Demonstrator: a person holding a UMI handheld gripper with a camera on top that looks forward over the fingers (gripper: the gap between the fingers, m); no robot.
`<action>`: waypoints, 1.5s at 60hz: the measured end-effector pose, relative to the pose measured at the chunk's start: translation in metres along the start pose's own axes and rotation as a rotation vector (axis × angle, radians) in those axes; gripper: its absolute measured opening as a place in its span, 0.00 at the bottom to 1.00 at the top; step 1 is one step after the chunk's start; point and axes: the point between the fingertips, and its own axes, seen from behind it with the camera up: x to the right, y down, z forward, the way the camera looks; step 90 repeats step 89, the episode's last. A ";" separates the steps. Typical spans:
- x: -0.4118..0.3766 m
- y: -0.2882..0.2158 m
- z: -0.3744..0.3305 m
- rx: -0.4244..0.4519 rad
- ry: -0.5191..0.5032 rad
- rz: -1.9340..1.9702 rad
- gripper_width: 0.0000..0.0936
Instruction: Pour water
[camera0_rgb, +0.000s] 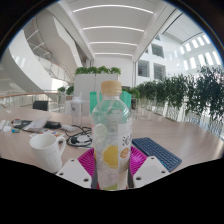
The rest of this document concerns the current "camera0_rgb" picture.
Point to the white planter box with greenery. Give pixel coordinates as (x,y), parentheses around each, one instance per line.
(90,85)

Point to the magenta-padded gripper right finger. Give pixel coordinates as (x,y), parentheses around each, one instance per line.
(150,170)

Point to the small potted green plants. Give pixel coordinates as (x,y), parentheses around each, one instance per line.
(69,90)

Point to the white ceramic mug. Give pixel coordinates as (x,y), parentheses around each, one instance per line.
(45,151)

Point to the clear shaker bottle white lid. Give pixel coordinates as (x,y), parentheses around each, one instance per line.
(76,111)

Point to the row of potted trees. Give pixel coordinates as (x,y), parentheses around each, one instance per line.
(193,90)

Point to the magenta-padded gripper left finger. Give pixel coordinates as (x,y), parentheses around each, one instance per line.
(73,171)

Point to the black rectangular device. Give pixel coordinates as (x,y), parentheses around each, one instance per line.
(52,125)

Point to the black chair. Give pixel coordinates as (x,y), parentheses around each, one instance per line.
(40,105)

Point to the ceiling light strips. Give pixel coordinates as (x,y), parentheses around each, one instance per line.
(113,28)

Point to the colourful sticker sheet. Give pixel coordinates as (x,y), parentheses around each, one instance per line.
(50,132)

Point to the clear bottle with lemon label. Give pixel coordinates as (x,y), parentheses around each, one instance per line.
(111,133)

